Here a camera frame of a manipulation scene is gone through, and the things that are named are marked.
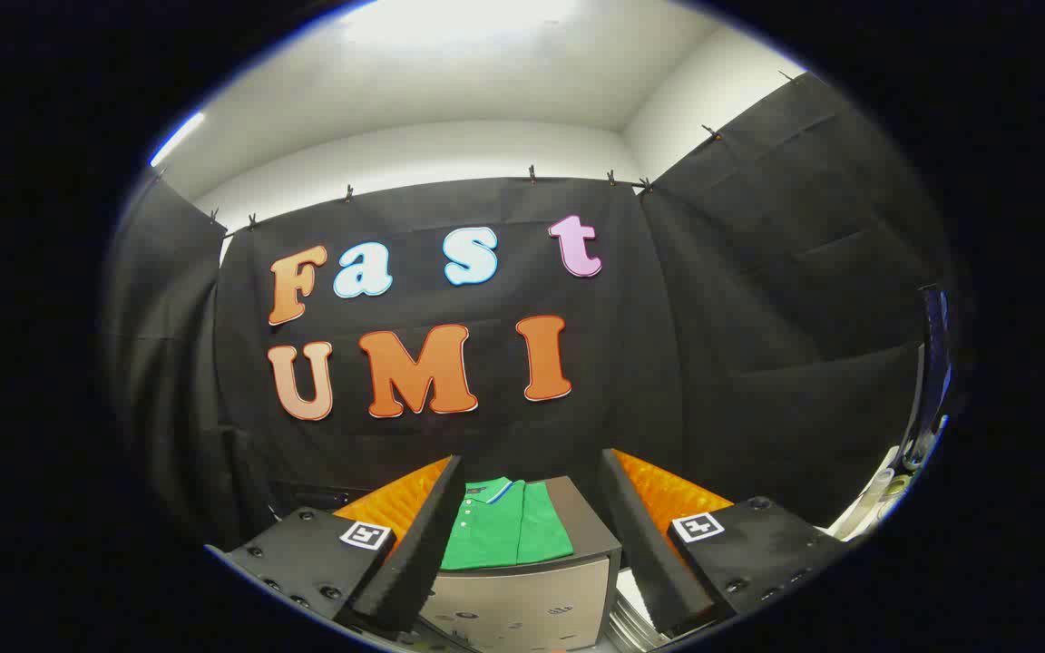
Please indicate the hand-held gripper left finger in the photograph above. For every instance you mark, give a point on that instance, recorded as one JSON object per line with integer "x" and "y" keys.
{"x": 436, "y": 535}

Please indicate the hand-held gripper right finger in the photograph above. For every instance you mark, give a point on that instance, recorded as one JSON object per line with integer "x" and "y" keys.
{"x": 640, "y": 544}

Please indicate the green polo shirt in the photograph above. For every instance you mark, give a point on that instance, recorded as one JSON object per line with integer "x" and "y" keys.
{"x": 504, "y": 535}

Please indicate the silver ribbed object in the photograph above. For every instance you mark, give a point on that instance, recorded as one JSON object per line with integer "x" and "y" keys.
{"x": 631, "y": 617}

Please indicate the white clutter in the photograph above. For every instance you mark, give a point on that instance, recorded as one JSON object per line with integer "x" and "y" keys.
{"x": 876, "y": 503}

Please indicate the row of small black clips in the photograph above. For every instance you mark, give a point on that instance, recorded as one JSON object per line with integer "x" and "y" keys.
{"x": 532, "y": 172}

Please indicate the ceiling strip light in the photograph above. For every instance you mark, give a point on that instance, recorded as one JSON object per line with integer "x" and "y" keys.
{"x": 176, "y": 139}

